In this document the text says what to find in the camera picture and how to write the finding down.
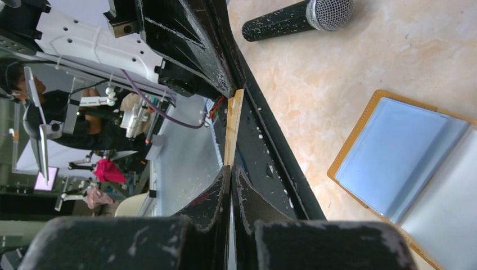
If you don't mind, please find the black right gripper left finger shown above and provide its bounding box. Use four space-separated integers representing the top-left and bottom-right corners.
174 165 231 269

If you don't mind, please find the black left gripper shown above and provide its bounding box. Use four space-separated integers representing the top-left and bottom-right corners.
103 0 245 98

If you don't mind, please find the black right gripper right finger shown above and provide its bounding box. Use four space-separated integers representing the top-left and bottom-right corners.
231 166 291 269

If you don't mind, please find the yellow leather card holder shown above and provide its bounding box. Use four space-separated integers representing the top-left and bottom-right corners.
327 90 476 269

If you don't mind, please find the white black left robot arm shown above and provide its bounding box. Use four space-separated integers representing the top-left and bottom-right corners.
1 1 245 97

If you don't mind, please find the black microphone silver head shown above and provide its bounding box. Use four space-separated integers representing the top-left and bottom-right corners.
241 0 354 42

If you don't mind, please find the person in black shirt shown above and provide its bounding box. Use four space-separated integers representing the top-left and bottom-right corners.
1 57 150 151

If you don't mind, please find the grey monitor screen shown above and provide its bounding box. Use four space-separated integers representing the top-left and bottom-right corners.
24 67 50 185

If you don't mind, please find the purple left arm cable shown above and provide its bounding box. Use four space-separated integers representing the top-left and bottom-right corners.
119 69 209 131

